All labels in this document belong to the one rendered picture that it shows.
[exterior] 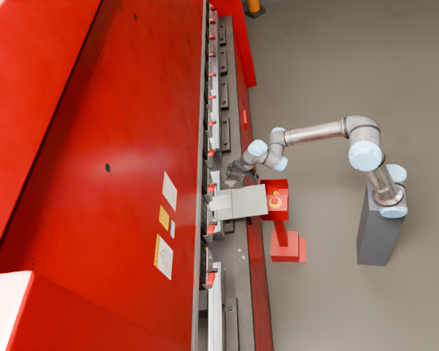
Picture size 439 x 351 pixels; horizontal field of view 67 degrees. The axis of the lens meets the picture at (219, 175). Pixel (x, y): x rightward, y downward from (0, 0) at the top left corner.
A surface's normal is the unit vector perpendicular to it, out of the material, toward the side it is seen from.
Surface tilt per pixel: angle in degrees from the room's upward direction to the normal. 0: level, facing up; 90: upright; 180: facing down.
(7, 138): 90
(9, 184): 90
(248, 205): 0
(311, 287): 0
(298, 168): 0
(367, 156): 84
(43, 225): 90
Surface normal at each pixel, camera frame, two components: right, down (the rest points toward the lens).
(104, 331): 0.97, -0.15
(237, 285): -0.24, -0.58
